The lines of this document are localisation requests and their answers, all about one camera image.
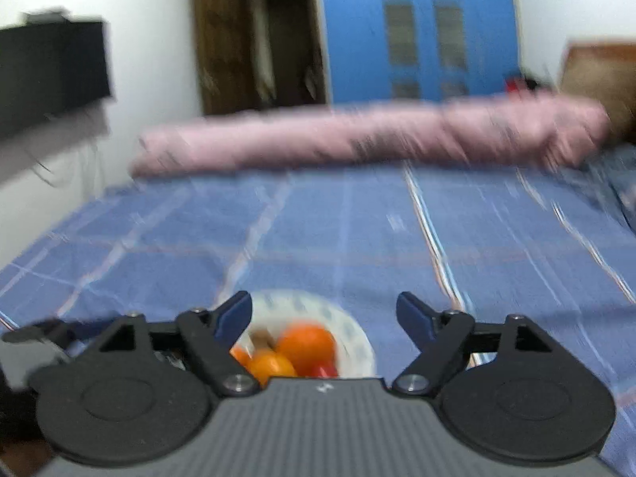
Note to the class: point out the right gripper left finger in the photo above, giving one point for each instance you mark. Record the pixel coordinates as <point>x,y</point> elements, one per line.
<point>200,341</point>

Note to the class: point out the white floral plate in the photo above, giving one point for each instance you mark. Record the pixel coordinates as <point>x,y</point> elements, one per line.
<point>274,311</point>

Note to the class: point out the red cherry tomato in pile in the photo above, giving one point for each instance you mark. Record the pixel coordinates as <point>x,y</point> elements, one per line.
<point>321,370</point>

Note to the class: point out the wooden headboard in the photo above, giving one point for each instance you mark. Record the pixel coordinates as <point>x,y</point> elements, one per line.
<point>604,71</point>

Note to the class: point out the grey-blue blanket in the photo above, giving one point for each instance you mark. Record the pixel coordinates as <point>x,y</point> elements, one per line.
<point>610,183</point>

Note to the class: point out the yellow-orange citrus fruit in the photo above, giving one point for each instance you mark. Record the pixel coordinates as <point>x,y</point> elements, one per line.
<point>268,364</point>

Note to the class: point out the large orange on plate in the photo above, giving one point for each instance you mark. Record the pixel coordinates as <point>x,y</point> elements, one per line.
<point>307,346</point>

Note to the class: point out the blue plaid bed sheet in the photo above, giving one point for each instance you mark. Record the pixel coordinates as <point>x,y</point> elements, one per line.
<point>490,242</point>

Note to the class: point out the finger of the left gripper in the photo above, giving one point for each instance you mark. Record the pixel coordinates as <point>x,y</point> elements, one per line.
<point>58,331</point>

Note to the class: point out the mandarin orange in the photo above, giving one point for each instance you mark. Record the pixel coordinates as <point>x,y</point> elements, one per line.
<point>242,356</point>

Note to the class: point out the red and black bag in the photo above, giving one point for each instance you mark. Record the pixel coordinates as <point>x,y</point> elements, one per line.
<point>518,83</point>

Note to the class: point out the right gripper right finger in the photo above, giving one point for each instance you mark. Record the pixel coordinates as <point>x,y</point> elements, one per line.
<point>445,340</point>

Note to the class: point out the blue wardrobe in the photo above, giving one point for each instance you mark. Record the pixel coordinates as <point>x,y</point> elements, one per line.
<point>417,49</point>

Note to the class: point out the pink rolled quilt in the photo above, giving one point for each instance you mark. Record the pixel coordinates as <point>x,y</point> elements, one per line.
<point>532,129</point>

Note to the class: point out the black wall television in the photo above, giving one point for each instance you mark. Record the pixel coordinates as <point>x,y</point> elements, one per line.
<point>51,69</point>

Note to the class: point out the brown wooden door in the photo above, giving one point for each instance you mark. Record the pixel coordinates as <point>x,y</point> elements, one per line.
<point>223,46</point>

